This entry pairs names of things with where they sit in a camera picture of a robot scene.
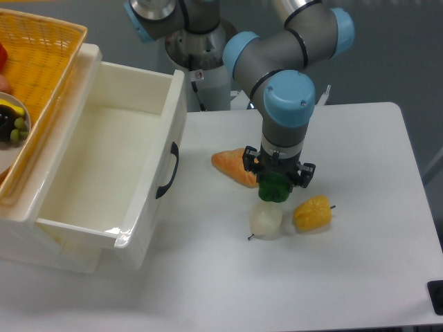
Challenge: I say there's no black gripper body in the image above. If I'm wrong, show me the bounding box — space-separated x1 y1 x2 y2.
257 146 300 185

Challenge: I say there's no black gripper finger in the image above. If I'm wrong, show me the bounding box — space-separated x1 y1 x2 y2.
287 162 316 192
242 146 265 183

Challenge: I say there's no green pepper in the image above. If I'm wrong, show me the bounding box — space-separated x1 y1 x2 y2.
258 172 290 203

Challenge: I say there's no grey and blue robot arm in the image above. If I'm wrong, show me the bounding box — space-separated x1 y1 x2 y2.
124 1 355 202

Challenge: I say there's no yellow pepper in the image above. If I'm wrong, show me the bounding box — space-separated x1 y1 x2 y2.
293 195 334 232

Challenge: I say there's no open upper white drawer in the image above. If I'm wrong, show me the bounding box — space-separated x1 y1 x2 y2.
37 62 186 273

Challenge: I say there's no white drawer cabinet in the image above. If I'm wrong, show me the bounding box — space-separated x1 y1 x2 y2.
1 44 102 272

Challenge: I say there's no orange salmon fillet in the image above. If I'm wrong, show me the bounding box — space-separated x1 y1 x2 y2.
211 148 258 188

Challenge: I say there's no white pear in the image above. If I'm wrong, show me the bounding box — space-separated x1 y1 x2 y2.
248 201 283 241

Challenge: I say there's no black object at table edge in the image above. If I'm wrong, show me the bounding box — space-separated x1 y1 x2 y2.
427 280 443 316

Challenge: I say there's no yellow woven basket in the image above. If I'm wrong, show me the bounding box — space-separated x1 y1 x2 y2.
1 8 88 198

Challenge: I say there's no white plate with fruit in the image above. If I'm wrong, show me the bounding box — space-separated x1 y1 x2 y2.
1 92 32 174

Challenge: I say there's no red toy fruit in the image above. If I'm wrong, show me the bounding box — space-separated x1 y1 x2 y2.
0 44 8 70

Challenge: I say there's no black drawer handle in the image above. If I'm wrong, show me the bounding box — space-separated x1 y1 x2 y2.
155 142 180 199

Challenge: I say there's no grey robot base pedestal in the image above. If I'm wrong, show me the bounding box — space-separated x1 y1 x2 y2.
165 19 237 112

